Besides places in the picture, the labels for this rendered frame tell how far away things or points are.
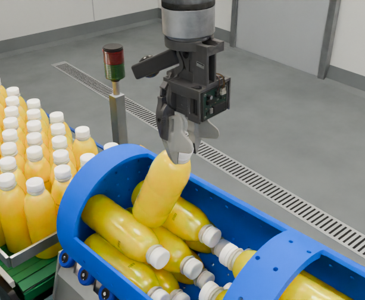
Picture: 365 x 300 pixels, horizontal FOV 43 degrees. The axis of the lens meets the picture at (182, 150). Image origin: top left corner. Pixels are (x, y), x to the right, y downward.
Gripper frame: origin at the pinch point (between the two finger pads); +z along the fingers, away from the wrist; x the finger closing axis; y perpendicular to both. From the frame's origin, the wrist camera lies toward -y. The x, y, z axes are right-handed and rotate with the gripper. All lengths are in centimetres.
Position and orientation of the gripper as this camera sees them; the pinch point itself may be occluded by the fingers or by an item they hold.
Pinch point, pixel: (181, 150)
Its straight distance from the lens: 78.5
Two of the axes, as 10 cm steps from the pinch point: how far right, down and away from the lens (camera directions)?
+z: 0.3, 8.6, 5.1
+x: 7.0, -3.8, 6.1
